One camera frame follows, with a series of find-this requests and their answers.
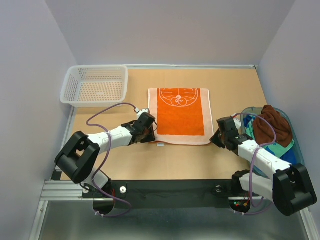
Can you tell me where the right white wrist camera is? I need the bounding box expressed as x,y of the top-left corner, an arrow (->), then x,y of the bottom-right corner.
231,114 -> 242,130

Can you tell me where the orange Doraemon towel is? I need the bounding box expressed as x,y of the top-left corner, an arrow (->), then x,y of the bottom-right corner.
148,88 -> 214,146

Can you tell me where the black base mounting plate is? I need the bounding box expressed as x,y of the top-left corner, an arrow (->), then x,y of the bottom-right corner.
82,179 -> 251,215

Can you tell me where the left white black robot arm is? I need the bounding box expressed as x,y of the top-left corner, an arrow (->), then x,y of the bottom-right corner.
54,111 -> 156,197

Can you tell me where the blue towel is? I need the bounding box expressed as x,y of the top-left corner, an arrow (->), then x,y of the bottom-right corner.
243,115 -> 297,164

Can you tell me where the white perforated plastic basket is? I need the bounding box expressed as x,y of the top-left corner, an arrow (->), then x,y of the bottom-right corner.
60,65 -> 129,108

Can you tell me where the teal plastic tub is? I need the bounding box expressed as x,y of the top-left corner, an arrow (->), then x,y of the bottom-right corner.
240,108 -> 305,165

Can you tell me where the aluminium frame rail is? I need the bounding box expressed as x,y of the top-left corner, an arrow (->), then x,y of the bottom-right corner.
29,107 -> 320,240

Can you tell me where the brown towel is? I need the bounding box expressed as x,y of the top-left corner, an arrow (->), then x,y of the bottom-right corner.
252,105 -> 293,148

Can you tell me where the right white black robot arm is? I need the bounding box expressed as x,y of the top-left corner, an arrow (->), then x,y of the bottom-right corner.
210,116 -> 318,216

